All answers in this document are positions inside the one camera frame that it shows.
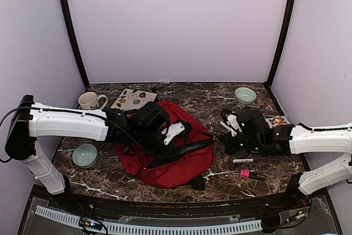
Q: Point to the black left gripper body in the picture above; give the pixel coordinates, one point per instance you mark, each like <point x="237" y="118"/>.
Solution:
<point x="145" y="139"/>

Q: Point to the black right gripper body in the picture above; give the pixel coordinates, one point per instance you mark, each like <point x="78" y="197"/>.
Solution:
<point x="251" y="143"/>

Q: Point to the red student backpack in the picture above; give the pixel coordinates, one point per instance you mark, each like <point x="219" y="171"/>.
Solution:
<point x="195" y="159"/>

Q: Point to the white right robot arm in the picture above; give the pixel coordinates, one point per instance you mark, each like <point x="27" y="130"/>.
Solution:
<point x="289" y="139"/>

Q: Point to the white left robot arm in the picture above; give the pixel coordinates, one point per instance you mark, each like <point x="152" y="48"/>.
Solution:
<point x="31" y="120"/>

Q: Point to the pink illustrated small book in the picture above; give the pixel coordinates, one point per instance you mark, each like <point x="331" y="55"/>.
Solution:
<point x="276" y="121"/>

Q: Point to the purple capped white marker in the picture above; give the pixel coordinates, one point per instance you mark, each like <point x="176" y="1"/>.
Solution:
<point x="250" y="160"/>

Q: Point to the pink and black highlighter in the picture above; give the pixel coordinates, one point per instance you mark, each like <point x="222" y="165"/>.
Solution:
<point x="252" y="175"/>

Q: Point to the floral ceramic trivet tile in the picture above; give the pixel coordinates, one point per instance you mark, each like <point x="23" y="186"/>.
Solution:
<point x="133" y="99"/>

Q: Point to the green bowl back right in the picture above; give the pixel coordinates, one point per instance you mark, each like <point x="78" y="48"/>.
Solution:
<point x="245" y="96"/>

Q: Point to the green bowl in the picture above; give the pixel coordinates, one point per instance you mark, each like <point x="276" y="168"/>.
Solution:
<point x="85" y="156"/>
<point x="245" y="96"/>

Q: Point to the green bowl front left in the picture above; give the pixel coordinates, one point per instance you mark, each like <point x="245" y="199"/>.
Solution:
<point x="85" y="156"/>

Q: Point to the cream floral mug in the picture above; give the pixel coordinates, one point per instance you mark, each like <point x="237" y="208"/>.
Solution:
<point x="92" y="101"/>

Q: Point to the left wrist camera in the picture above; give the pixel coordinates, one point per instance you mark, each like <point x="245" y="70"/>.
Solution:
<point x="178" y="128"/>

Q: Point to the black curved table edge rail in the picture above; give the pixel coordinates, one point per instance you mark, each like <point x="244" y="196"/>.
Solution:
<point x="136" y="199"/>

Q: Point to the white slotted cable duct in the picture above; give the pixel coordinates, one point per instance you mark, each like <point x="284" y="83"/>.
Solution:
<point x="148" y="225"/>

